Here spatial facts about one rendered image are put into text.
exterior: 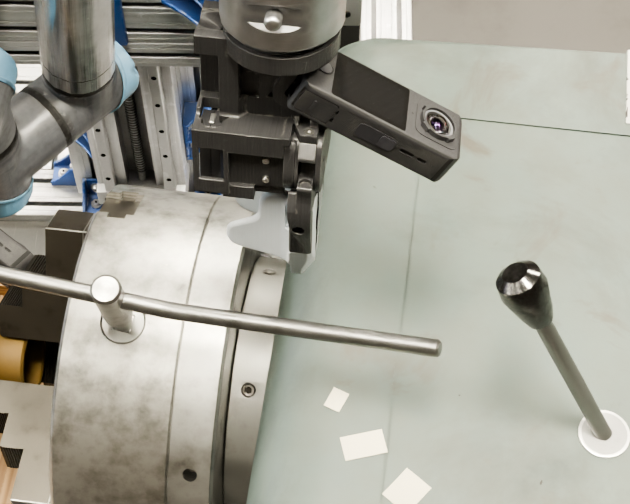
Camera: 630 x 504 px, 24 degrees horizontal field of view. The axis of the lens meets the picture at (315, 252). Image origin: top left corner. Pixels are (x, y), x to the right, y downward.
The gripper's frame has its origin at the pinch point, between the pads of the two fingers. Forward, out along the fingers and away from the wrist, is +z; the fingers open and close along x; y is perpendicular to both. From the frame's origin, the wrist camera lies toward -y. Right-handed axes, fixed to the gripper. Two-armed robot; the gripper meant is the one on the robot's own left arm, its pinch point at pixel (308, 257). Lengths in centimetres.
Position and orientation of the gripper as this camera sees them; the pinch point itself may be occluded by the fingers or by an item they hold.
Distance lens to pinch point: 101.1
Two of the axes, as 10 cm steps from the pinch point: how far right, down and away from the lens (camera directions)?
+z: -0.3, 7.0, 7.2
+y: -9.9, -1.1, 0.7
